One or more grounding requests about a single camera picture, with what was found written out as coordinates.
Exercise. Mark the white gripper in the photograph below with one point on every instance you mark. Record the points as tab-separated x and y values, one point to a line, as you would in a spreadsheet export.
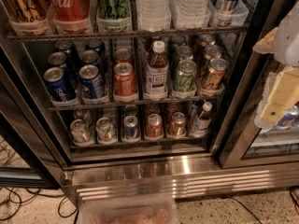
288	39

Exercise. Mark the orange LaCroix can middle row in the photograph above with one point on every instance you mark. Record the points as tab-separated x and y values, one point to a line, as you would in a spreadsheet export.
210	52

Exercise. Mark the glass fridge door right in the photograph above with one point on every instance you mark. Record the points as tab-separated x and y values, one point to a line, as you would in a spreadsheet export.
242	142

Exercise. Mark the blue silver can top shelf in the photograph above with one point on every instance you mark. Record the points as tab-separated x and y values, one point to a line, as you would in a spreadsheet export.
224	11

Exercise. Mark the green LaCroix can front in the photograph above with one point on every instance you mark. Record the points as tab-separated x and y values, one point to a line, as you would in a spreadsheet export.
185	76

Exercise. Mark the green LaCroix can middle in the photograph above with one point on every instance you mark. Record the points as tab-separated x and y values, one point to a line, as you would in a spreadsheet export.
182	53

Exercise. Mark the brown tea bottle bottom shelf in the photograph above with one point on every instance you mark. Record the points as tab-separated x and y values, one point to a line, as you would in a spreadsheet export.
200	120

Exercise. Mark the brown tea bottle shelf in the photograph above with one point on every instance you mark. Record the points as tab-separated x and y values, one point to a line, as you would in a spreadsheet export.
156	72
200	120

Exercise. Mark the green LaCroix can rear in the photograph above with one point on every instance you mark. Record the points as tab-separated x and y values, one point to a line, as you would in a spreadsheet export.
174	42

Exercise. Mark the orange can bottom shelf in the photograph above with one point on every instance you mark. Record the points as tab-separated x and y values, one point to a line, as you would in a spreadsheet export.
177	125

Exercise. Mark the brown tea bottle middle shelf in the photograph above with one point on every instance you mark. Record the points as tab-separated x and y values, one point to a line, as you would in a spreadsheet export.
156	72

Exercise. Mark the red can bottom shelf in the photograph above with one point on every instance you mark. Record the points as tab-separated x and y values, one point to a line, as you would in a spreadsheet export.
154	127

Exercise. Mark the orange soda can front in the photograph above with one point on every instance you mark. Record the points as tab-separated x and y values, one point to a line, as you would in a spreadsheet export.
124	83

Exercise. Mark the orange soda can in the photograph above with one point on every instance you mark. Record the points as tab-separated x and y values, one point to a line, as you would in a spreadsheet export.
124	83
123	55

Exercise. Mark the orange soda can rear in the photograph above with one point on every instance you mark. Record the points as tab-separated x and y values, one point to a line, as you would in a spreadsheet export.
123	55

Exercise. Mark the blue can bottom shelf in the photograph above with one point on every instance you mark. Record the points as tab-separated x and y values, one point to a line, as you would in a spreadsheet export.
130	128

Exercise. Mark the stainless steel fridge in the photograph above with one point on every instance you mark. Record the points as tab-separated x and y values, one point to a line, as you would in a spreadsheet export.
183	167

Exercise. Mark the green LaCroix can top shelf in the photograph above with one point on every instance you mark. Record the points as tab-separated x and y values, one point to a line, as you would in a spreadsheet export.
114	15

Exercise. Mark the blue Pepsi can rear right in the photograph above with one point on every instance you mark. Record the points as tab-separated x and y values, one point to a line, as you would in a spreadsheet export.
99	47

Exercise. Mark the blue pepsi can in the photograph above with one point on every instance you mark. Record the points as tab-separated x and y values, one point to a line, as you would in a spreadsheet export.
61	91
59	59
69	48
91	57
99	47
92	82

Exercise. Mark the white can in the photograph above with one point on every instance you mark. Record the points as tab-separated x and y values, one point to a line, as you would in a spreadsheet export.
81	133
106	133

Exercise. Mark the blue Pepsi can front right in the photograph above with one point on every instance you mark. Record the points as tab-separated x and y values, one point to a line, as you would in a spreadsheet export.
92	82

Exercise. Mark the blue Pepsi can middle right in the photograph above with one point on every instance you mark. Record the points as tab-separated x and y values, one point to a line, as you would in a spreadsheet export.
91	57

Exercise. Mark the white can bottom left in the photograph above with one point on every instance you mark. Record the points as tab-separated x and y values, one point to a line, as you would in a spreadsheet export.
81	133

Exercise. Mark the blue Pepsi can rear left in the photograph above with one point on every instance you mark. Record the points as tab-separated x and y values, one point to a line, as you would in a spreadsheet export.
69	48

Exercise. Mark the red Coca-Cola can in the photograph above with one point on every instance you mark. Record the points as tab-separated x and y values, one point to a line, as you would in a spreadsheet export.
71	15

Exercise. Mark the blue Pepsi can front left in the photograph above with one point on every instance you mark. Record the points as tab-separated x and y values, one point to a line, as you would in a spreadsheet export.
61	91

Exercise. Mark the blue Pepsi can middle left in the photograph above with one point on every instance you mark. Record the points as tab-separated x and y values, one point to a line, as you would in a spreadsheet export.
59	59

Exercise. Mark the clear water bottle right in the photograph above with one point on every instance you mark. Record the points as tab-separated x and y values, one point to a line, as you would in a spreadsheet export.
189	13

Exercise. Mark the clear water bottle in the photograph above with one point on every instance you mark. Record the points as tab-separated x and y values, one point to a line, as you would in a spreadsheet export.
189	13
153	15

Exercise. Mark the clear water bottle left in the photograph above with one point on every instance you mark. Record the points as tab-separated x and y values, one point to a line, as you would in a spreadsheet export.
153	15

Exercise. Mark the clear plastic bin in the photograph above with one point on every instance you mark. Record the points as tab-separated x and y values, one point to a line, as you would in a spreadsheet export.
142	209

